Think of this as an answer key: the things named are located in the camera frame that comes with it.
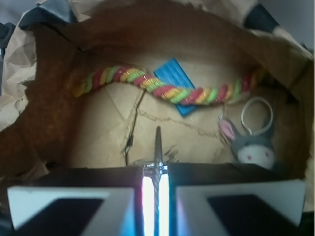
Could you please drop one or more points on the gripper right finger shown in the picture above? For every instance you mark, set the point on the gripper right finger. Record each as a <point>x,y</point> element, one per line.
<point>233,200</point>

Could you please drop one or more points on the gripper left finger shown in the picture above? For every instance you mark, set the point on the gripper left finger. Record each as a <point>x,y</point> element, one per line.
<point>79,202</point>

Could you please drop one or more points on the grey plush donkey toy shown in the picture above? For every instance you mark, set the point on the grey plush donkey toy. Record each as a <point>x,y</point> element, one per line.
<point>255,147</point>

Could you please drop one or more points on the blue ridged plastic block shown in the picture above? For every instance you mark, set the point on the blue ridged plastic block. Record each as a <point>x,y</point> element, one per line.
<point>173,74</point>

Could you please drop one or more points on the brown paper bag bin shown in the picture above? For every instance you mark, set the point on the brown paper bag bin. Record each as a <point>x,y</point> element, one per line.
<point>215,41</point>

